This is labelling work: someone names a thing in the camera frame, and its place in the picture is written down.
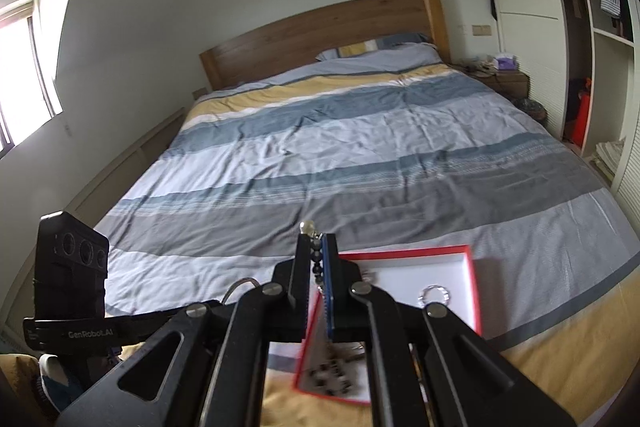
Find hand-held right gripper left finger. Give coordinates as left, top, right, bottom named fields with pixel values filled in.
left=55, top=234, right=323, bottom=427

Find wooden nightstand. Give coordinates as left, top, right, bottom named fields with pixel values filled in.
left=450, top=62, right=531, bottom=100

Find window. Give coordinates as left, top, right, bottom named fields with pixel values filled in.
left=0, top=0, right=63, bottom=152

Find dark bead bracelet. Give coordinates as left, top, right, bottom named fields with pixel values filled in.
left=306, top=357, right=353, bottom=400

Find person's left hand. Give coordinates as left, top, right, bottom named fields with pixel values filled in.
left=34, top=353, right=85, bottom=414

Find folded white cloth stack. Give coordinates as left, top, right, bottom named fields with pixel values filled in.
left=590, top=139, right=626, bottom=182

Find striped pillow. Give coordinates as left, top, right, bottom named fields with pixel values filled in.
left=337, top=32, right=432, bottom=58

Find wooden headboard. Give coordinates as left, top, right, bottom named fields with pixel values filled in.
left=199, top=0, right=452, bottom=92

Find dark waste basket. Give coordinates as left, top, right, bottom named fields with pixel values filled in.
left=515, top=97, right=546, bottom=122

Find silver textured hoop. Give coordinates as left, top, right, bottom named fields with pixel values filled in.
left=417, top=285, right=451, bottom=307

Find red object in wardrobe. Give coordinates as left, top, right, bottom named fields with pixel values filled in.
left=570, top=78, right=593, bottom=148

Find red shallow box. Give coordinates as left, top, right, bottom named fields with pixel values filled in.
left=294, top=245, right=483, bottom=408

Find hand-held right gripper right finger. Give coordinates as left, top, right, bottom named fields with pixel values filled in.
left=322, top=233, right=576, bottom=427

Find grey pillow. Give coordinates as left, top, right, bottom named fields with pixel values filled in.
left=315, top=42, right=443, bottom=68

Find striped duvet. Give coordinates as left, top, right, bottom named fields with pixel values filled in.
left=0, top=44, right=640, bottom=427

